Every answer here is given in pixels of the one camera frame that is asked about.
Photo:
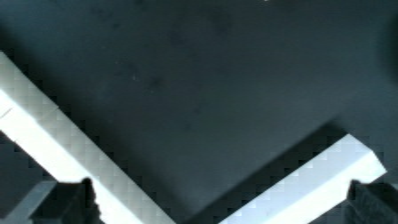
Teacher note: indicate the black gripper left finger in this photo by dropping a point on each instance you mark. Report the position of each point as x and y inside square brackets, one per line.
[59, 203]

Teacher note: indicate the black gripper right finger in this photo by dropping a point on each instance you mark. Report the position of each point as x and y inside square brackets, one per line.
[371, 207]

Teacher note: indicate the white U-shaped fence frame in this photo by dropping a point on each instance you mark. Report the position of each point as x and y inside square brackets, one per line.
[290, 204]

